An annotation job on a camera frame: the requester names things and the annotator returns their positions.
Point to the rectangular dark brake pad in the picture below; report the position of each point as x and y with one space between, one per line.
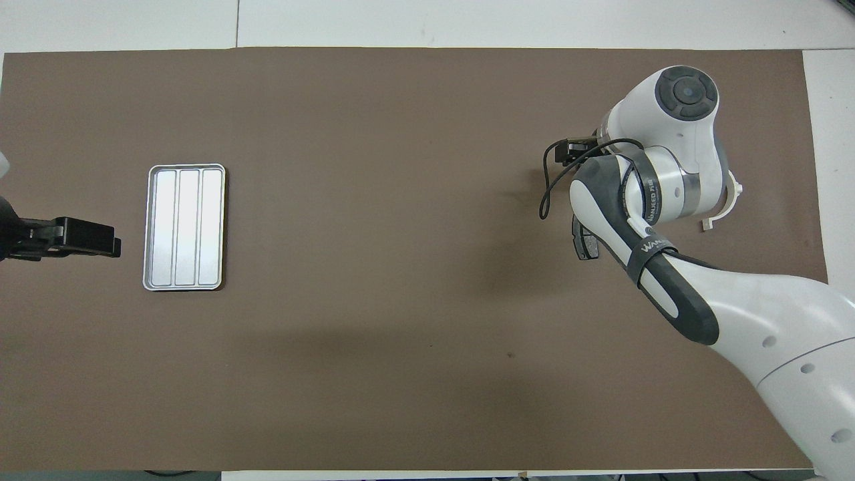
584 248

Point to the white semicircular bracket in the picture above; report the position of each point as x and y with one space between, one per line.
705 224

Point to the brown table mat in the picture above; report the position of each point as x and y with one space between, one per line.
334 334

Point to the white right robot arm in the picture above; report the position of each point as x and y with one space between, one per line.
688 133

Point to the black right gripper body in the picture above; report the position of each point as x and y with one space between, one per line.
576 151

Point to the silver metal tray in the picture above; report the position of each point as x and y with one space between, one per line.
210 200

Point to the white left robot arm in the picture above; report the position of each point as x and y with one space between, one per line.
7 227

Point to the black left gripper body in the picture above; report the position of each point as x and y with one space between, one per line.
40 239

